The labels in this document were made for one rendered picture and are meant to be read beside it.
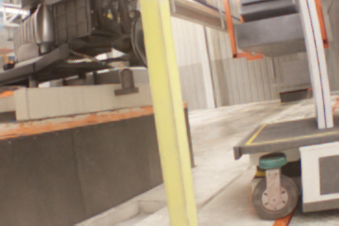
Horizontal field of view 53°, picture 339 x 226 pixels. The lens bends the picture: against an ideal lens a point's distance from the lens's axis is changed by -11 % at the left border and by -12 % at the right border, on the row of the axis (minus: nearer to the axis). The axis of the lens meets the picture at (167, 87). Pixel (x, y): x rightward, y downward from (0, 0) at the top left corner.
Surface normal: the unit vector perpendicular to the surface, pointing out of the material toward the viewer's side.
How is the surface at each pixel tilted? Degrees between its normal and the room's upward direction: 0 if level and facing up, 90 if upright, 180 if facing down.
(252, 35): 90
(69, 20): 90
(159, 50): 90
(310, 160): 90
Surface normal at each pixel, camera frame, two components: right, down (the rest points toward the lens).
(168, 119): -0.47, 0.04
